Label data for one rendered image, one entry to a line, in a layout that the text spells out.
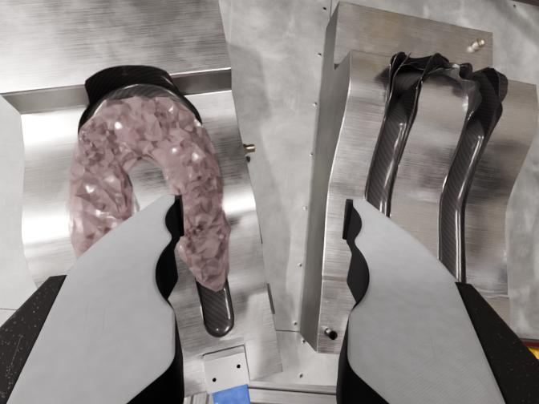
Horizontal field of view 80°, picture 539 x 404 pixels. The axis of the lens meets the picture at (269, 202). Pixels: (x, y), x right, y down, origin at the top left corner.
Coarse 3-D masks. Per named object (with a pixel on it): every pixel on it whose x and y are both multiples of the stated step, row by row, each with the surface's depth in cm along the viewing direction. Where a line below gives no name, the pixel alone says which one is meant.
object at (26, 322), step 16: (48, 288) 7; (32, 304) 7; (48, 304) 7; (16, 320) 7; (32, 320) 7; (0, 336) 6; (16, 336) 6; (32, 336) 6; (0, 352) 6; (16, 352) 6; (0, 368) 6; (16, 368) 6; (0, 384) 5; (0, 400) 5
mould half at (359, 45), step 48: (336, 48) 48; (384, 48) 49; (432, 48) 50; (336, 96) 44; (384, 96) 40; (432, 96) 41; (528, 96) 43; (336, 144) 41; (432, 144) 42; (528, 144) 43; (336, 192) 43; (432, 192) 44; (480, 192) 45; (336, 240) 41; (432, 240) 43; (480, 240) 44; (336, 288) 40; (480, 288) 43
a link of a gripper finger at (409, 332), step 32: (352, 224) 11; (384, 224) 10; (352, 256) 9; (384, 256) 9; (416, 256) 9; (352, 288) 9; (384, 288) 8; (416, 288) 8; (448, 288) 8; (352, 320) 7; (384, 320) 7; (416, 320) 7; (448, 320) 7; (352, 352) 6; (384, 352) 6; (416, 352) 6; (448, 352) 6; (480, 352) 6; (352, 384) 6; (384, 384) 6; (416, 384) 6; (448, 384) 6; (480, 384) 6
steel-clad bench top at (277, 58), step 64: (256, 0) 54; (320, 0) 56; (384, 0) 57; (448, 0) 59; (256, 64) 52; (320, 64) 54; (512, 64) 59; (0, 128) 46; (256, 128) 51; (0, 192) 45; (256, 192) 50; (512, 192) 56; (0, 256) 44; (512, 256) 54; (0, 320) 43; (512, 320) 53; (320, 384) 47
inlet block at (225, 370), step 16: (224, 352) 40; (240, 352) 39; (208, 368) 38; (224, 368) 38; (240, 368) 38; (208, 384) 37; (224, 384) 38; (240, 384) 38; (224, 400) 39; (240, 400) 39
